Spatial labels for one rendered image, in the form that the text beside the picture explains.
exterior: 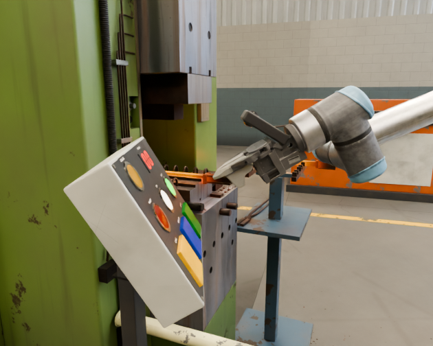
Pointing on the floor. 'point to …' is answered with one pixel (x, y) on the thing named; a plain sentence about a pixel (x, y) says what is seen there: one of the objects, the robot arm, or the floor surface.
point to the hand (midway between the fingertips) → (216, 173)
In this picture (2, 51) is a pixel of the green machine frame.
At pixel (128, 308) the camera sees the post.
